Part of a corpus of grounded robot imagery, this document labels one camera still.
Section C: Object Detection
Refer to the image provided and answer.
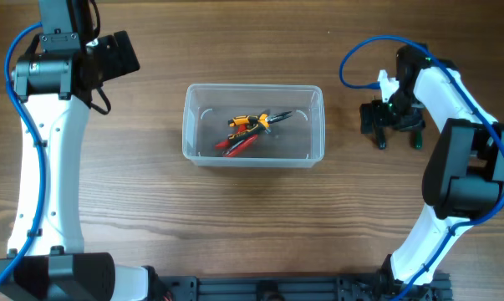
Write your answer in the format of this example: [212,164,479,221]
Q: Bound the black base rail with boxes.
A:
[148,273,454,301]

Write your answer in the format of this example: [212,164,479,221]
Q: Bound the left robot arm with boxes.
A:
[0,0,157,300]

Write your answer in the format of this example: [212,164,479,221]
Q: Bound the silver L-shaped socket wrench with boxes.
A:
[227,140,244,152]

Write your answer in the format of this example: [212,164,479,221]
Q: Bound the red handled snips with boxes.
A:
[215,134,258,157]

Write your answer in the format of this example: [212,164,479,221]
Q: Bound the blue cable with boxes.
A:
[0,21,48,301]
[339,34,504,301]

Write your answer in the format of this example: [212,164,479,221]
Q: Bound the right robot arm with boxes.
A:
[359,44,504,286]

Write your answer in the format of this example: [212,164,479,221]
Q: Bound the left blue cable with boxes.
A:
[0,21,48,301]

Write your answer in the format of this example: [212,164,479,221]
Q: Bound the clear plastic container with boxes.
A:
[182,84,326,168]

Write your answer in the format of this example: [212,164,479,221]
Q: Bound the orange black long-nose pliers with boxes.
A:
[227,110,291,145]

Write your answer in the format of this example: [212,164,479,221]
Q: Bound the red black screwdriver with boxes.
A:
[374,127,387,150]

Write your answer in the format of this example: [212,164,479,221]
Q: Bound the green handled screwdriver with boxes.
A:
[411,130,423,150]

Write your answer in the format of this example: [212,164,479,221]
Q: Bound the right blue cable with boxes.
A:
[339,34,504,301]

